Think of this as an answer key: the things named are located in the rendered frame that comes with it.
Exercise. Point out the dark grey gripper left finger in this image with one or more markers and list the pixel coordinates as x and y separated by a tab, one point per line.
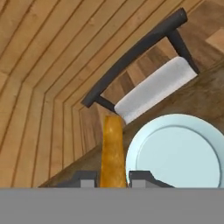
84	178

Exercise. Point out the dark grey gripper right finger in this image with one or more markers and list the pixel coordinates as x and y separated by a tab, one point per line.
141	178

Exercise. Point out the black chair with white seat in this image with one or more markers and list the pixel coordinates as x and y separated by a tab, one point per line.
151	84

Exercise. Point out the golden brown bread slice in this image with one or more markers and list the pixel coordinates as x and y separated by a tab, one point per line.
112	151

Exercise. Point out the pale blue round plate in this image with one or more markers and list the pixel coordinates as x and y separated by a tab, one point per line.
178	154

